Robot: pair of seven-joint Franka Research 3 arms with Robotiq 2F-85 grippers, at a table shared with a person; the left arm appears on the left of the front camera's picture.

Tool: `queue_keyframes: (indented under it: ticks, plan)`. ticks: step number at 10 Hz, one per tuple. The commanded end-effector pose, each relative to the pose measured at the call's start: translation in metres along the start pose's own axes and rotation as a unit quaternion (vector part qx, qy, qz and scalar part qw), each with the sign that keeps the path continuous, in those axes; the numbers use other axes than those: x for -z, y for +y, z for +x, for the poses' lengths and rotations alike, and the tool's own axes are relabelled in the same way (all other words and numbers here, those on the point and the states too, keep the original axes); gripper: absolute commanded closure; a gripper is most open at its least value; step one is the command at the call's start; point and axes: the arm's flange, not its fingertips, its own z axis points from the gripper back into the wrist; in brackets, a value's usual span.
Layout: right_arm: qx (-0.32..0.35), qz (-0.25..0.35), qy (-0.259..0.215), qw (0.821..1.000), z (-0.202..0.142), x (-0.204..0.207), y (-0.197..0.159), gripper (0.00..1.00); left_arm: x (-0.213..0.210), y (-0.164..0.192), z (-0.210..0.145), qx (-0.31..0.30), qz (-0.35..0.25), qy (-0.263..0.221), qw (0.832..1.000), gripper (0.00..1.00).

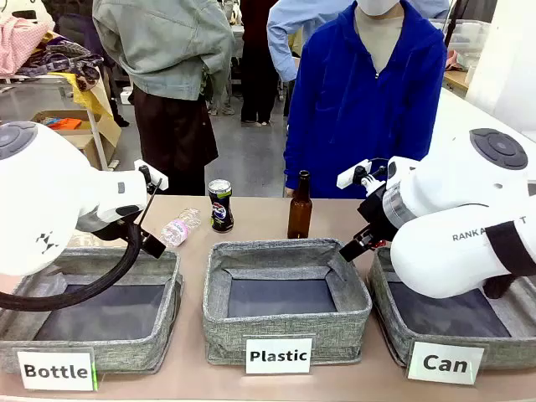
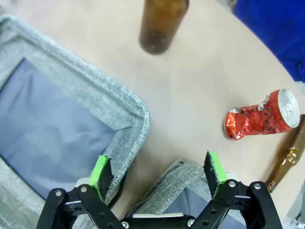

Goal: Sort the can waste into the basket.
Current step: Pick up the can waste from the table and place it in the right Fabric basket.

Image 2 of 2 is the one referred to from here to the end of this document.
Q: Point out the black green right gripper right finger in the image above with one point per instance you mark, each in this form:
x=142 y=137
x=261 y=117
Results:
x=214 y=171

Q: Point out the person in blue jacket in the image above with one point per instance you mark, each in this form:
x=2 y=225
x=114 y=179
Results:
x=274 y=23

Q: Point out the grey fabric basket labelled Plastic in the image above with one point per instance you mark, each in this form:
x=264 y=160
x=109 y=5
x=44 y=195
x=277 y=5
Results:
x=71 y=76

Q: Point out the white metal bracket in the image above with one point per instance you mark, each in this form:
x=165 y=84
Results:
x=296 y=214

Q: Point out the crushed red soda can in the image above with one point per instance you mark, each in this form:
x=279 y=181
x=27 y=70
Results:
x=257 y=119

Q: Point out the grey fabric basket labelled Can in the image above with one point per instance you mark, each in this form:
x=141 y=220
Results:
x=176 y=181

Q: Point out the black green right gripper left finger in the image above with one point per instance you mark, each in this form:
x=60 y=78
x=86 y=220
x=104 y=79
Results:
x=95 y=176

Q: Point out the brown glass bottle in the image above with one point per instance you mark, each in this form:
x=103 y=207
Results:
x=162 y=28
x=286 y=157

